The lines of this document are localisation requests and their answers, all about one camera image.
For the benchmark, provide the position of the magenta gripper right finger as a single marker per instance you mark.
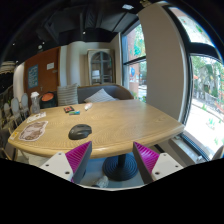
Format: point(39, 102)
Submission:
point(153, 166)

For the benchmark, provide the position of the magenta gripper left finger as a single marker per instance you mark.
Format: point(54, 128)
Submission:
point(71, 165)

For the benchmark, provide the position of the black computer mouse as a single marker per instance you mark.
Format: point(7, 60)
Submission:
point(79, 131)

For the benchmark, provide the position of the black round table base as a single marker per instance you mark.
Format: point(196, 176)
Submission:
point(120, 168)

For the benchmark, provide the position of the wooden oval table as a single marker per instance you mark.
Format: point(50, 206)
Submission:
point(116, 125)

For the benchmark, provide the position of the small teal green packet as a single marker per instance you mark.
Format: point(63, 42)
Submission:
point(74, 113)

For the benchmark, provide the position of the small dark red box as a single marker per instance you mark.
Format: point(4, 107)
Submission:
point(68, 109)

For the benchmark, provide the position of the white pink small tube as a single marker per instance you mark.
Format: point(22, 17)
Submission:
point(88, 106)

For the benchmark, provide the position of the white printed menu card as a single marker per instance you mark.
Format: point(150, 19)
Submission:
point(36, 117)

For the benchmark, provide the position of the striped grey cushion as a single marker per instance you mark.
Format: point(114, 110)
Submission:
point(67, 95)

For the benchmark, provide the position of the black orange round stool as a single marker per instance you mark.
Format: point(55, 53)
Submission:
point(48, 100)

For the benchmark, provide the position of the white striped pillow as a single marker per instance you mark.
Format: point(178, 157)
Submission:
point(99, 96)

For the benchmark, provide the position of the grey curved sofa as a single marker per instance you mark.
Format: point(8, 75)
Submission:
point(114, 90)

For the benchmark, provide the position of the small yellow sticker card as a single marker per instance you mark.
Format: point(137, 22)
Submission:
point(14, 135)

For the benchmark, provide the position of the grey dining chair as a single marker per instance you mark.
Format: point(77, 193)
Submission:
point(16, 111)

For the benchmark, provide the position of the clear plastic bottle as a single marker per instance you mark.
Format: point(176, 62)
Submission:
point(35, 102)

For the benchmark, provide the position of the arched glass display cabinet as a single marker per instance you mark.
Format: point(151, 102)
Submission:
point(101, 66)

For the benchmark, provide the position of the blue wall poster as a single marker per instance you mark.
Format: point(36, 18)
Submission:
point(33, 77)

